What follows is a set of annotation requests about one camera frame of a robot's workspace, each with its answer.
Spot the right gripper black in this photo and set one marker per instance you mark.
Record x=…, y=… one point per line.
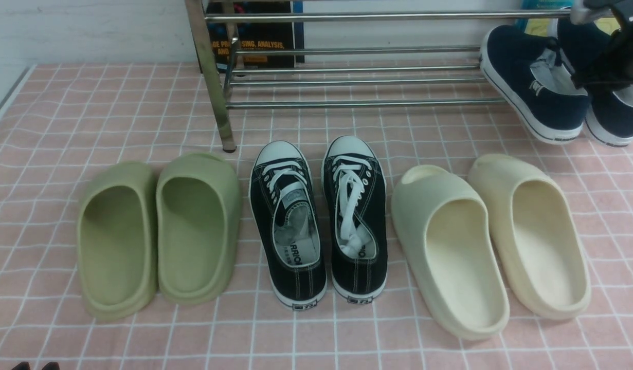
x=613, y=68

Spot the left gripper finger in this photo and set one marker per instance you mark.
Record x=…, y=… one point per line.
x=51, y=366
x=24, y=365

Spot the navy canvas sneaker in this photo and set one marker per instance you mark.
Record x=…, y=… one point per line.
x=610, y=117
x=528, y=71

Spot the metal shoe rack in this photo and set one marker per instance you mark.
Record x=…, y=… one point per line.
x=220, y=85

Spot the yellow blue book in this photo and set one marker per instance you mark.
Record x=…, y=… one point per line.
x=534, y=26

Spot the left green foam slide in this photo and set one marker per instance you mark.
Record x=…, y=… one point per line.
x=117, y=234

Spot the green foam slide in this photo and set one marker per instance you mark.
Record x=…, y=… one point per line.
x=117, y=234
x=199, y=204

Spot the right cream foam slide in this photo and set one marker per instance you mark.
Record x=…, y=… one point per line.
x=532, y=228

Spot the cream foam slide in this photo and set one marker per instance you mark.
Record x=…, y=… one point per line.
x=442, y=225
x=532, y=228

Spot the right green foam slide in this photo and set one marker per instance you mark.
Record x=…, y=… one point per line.
x=199, y=204

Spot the left cream foam slide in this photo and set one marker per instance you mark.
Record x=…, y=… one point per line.
x=442, y=225

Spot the pink checked cloth mat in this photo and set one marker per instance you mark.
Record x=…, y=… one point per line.
x=65, y=123

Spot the left black canvas sneaker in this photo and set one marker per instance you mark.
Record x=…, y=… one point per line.
x=281, y=196

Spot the black canvas sneaker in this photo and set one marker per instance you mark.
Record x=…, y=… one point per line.
x=281, y=196
x=354, y=187

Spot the right black canvas sneaker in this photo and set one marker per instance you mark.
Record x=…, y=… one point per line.
x=354, y=187

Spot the black book with orange text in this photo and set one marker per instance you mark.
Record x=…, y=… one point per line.
x=257, y=36

